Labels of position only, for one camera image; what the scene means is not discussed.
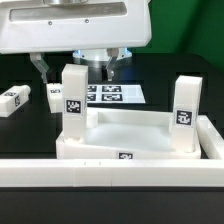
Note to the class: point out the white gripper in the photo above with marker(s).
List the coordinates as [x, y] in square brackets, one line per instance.
[29, 26]

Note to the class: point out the white desk top tray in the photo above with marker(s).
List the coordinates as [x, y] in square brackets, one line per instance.
[124, 134]

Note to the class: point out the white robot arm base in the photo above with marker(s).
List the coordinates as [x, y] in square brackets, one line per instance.
[96, 58]

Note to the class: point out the white tag mat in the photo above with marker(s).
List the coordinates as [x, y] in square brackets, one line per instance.
[115, 94]

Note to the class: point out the white front fence bar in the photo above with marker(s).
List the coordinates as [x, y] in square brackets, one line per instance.
[110, 173]

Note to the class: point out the white fence bar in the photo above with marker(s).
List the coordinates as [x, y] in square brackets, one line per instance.
[209, 138]
[110, 173]

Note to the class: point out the white right fence bar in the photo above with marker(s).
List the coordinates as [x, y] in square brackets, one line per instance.
[209, 138]

